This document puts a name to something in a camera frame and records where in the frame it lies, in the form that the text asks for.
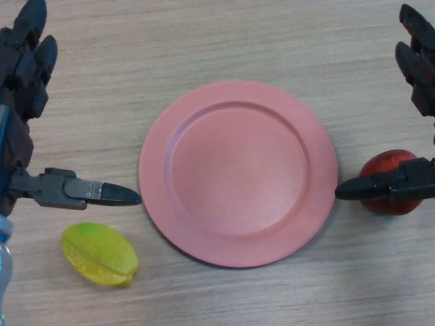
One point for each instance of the red apple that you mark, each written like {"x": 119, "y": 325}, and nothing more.
{"x": 380, "y": 161}

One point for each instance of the yellow green starfruit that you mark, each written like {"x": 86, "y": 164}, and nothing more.
{"x": 98, "y": 254}

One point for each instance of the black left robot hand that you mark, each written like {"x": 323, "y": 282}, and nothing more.
{"x": 54, "y": 190}

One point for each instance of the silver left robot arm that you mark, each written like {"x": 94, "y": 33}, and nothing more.
{"x": 4, "y": 258}

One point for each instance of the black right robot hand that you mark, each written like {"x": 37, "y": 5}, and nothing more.
{"x": 408, "y": 185}

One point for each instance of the pink round plate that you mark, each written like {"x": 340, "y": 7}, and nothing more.
{"x": 238, "y": 176}

